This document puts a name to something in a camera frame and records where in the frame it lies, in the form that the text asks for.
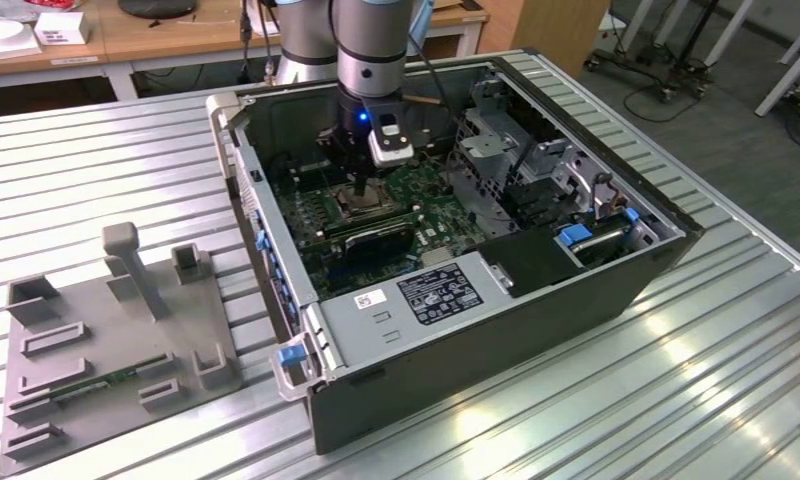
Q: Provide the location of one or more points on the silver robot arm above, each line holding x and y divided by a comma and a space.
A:
371, 50

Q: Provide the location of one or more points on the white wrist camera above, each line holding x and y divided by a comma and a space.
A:
390, 150

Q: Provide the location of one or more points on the green motherboard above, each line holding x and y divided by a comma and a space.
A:
440, 205

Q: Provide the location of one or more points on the green RAM stick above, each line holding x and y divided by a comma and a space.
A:
93, 385

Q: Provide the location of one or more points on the wooden desk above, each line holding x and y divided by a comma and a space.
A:
173, 40

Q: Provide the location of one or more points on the white cardboard box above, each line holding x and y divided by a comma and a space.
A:
60, 30

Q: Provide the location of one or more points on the black graphics card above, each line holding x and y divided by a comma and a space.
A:
376, 246

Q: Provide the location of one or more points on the grey parts rack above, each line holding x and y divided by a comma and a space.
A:
127, 340

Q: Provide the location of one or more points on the black round monitor base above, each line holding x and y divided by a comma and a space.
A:
156, 6

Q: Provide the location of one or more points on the silver power supply unit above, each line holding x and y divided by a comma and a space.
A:
374, 325

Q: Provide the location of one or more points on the blue slot retainer clip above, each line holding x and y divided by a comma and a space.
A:
260, 241

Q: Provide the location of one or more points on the black wheeled stand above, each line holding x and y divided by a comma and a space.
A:
687, 60

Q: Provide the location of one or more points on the blue case latch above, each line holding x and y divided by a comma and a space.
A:
288, 356

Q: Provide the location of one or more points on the metal drive cage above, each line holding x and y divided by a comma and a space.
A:
490, 150

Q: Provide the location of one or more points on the dark grey PC case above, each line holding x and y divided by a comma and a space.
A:
474, 360

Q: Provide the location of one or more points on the wooden cabinet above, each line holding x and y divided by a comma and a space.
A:
554, 30

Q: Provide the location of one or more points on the small blue clip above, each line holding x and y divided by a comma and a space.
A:
630, 216

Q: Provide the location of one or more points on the CPU socket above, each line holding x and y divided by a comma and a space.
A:
332, 189

